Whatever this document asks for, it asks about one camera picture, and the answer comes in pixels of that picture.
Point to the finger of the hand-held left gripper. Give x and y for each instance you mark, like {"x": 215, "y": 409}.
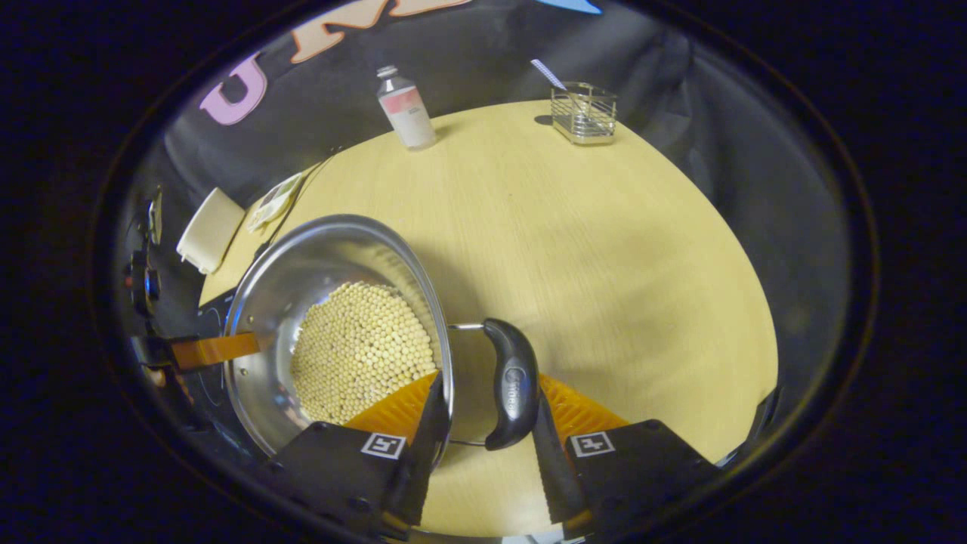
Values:
{"x": 215, "y": 350}

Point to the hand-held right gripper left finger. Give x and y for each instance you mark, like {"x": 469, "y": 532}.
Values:
{"x": 430, "y": 431}

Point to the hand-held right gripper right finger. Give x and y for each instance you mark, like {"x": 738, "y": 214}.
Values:
{"x": 555, "y": 468}

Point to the black induction cooktop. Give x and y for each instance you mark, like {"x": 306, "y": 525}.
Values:
{"x": 208, "y": 317}

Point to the white toaster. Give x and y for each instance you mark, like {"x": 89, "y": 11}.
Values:
{"x": 210, "y": 230}

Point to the white divided plate of beans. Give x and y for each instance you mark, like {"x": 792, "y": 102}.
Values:
{"x": 273, "y": 202}

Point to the small clear bottle red label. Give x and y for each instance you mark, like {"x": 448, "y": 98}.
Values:
{"x": 408, "y": 113}

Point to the black backdrop cloth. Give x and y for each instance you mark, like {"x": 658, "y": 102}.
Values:
{"x": 483, "y": 68}

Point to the thin striped straw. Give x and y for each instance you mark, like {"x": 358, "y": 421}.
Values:
{"x": 548, "y": 74}

